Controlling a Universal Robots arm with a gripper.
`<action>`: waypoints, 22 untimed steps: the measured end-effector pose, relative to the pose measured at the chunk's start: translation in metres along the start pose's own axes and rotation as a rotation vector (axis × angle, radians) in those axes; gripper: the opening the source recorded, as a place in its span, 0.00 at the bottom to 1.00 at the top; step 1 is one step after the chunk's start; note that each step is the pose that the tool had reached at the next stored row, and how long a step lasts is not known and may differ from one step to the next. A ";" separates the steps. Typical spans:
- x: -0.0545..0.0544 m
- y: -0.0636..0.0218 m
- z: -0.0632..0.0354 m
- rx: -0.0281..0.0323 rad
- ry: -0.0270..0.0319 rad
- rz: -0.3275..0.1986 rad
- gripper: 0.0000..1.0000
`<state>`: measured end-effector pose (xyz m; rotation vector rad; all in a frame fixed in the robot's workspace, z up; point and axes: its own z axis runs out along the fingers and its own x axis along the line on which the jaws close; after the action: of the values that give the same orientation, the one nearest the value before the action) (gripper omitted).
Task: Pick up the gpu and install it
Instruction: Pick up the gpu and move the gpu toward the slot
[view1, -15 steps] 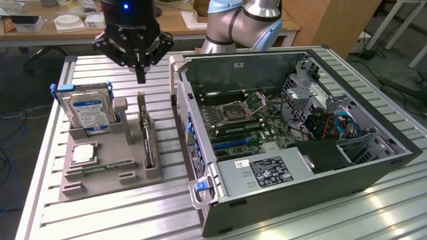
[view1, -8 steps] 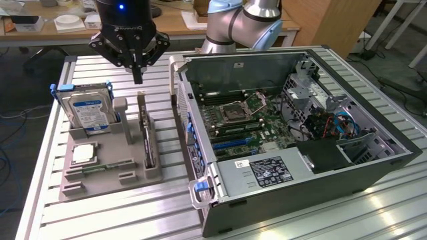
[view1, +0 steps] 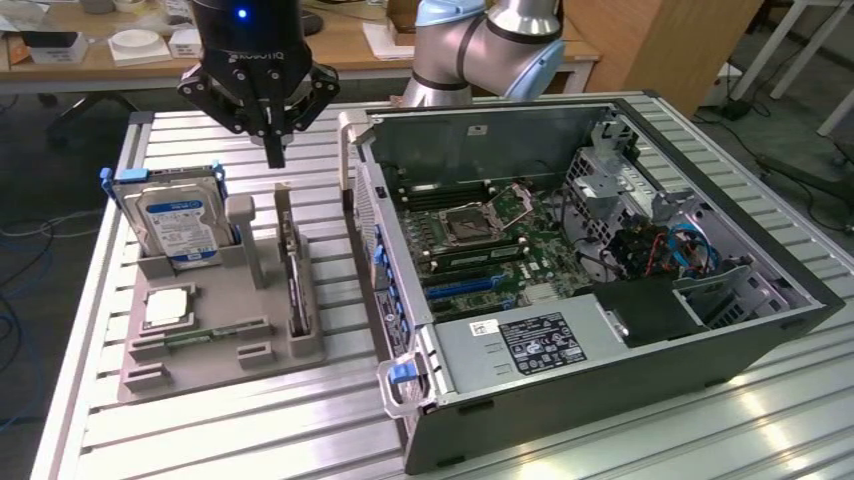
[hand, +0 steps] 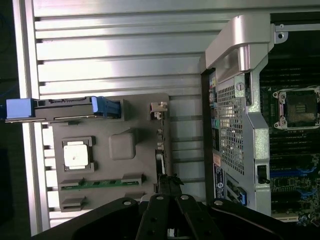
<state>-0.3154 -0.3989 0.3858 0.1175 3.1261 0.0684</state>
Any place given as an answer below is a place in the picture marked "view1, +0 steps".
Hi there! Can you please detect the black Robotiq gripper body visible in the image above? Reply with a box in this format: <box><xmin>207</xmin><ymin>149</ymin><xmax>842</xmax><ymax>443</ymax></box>
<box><xmin>190</xmin><ymin>0</ymin><xmax>315</xmax><ymax>109</ymax></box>

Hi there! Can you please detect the small white box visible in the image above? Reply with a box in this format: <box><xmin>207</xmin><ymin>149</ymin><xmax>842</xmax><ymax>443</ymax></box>
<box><xmin>167</xmin><ymin>27</ymin><xmax>206</xmax><ymax>60</ymax></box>

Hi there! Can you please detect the white round holder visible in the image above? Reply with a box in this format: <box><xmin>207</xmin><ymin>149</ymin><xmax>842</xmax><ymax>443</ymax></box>
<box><xmin>107</xmin><ymin>28</ymin><xmax>174</xmax><ymax>67</ymax></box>

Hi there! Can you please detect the white paper stack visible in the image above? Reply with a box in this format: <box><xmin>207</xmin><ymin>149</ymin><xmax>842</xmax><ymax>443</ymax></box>
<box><xmin>363</xmin><ymin>22</ymin><xmax>419</xmax><ymax>61</ymax></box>

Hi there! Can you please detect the cardboard box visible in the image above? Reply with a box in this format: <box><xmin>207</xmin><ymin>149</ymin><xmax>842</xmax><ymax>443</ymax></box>
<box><xmin>386</xmin><ymin>0</ymin><xmax>422</xmax><ymax>34</ymax></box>

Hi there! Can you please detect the white box black lid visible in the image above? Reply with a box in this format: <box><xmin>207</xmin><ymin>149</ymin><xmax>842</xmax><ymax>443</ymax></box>
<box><xmin>19</xmin><ymin>30</ymin><xmax>92</xmax><ymax>65</ymax></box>

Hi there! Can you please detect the silver hard disk blue label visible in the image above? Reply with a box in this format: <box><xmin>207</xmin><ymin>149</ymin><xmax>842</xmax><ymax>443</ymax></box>
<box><xmin>110</xmin><ymin>169</ymin><xmax>226</xmax><ymax>271</ymax></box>

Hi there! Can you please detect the black RAM slot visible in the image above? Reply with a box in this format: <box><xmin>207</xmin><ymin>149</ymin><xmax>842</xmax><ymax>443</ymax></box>
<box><xmin>404</xmin><ymin>192</ymin><xmax>488</xmax><ymax>209</ymax></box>
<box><xmin>403</xmin><ymin>182</ymin><xmax>486</xmax><ymax>197</ymax></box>

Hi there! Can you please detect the CPU socket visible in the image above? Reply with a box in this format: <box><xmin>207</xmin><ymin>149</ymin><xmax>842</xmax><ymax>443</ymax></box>
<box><xmin>436</xmin><ymin>204</ymin><xmax>499</xmax><ymax>246</ymax></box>

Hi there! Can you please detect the metal socket cover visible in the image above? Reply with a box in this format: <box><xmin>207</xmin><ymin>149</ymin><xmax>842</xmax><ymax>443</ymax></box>
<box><xmin>486</xmin><ymin>182</ymin><xmax>539</xmax><ymax>216</ymax></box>

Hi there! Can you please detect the green RAM stick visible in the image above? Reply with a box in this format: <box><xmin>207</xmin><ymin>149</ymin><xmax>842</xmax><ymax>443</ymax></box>
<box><xmin>430</xmin><ymin>244</ymin><xmax>526</xmax><ymax>269</ymax></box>
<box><xmin>163</xmin><ymin>322</ymin><xmax>259</xmax><ymax>349</ymax></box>

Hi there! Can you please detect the long PCIe expansion slot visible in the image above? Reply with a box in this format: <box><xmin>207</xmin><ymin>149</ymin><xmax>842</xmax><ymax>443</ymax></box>
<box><xmin>426</xmin><ymin>278</ymin><xmax>507</xmax><ymax>302</ymax></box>
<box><xmin>426</xmin><ymin>264</ymin><xmax>519</xmax><ymax>284</ymax></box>

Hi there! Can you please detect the silver CPU chip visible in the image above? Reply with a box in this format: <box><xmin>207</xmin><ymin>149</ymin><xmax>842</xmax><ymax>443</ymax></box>
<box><xmin>143</xmin><ymin>289</ymin><xmax>195</xmax><ymax>329</ymax></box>

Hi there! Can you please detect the green motherboard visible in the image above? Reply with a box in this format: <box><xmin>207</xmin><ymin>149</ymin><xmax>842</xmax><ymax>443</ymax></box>
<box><xmin>396</xmin><ymin>177</ymin><xmax>602</xmax><ymax>324</ymax></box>

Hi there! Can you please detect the grey parts rack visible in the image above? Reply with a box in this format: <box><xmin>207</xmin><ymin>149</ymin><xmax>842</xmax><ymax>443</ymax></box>
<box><xmin>116</xmin><ymin>182</ymin><xmax>328</xmax><ymax>404</ymax></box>

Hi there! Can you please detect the perforated metal disk bay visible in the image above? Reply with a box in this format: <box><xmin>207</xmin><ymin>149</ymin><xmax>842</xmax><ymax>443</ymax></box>
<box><xmin>563</xmin><ymin>144</ymin><xmax>669</xmax><ymax>251</ymax></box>

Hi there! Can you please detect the grey power supply unit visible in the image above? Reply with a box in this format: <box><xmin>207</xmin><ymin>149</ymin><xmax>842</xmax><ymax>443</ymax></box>
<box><xmin>426</xmin><ymin>294</ymin><xmax>633</xmax><ymax>396</ymax></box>

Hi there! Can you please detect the black fan shroud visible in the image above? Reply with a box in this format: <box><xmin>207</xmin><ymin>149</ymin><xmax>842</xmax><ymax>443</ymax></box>
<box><xmin>593</xmin><ymin>279</ymin><xmax>713</xmax><ymax>349</ymax></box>

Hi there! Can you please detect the grey metal disk bay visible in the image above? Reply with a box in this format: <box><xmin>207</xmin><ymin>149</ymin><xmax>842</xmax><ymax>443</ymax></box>
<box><xmin>673</xmin><ymin>264</ymin><xmax>795</xmax><ymax>331</ymax></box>

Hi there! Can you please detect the black open PC case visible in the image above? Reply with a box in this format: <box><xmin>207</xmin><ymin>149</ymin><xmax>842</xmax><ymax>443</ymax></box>
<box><xmin>336</xmin><ymin>97</ymin><xmax>847</xmax><ymax>476</ymax></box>

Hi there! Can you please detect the grey case handle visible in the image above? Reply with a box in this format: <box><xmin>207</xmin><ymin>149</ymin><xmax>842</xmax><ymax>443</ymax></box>
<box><xmin>336</xmin><ymin>110</ymin><xmax>375</xmax><ymax>194</ymax></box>
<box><xmin>376</xmin><ymin>349</ymin><xmax>439</xmax><ymax>419</ymax></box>

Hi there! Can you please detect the wooden desk white frame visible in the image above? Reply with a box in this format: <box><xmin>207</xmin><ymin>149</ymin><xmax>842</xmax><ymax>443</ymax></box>
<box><xmin>0</xmin><ymin>0</ymin><xmax>602</xmax><ymax>109</ymax></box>

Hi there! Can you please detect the blue floor cable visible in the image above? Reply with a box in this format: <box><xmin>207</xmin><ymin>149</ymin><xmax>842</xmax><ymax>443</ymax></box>
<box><xmin>0</xmin><ymin>234</ymin><xmax>59</xmax><ymax>436</ymax></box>

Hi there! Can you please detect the blue SATA wire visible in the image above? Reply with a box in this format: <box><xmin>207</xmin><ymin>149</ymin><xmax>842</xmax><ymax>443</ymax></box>
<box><xmin>666</xmin><ymin>222</ymin><xmax>719</xmax><ymax>279</ymax></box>

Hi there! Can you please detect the white table frame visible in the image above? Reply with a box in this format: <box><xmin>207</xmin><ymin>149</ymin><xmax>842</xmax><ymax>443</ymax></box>
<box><xmin>730</xmin><ymin>0</ymin><xmax>854</xmax><ymax>136</ymax></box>

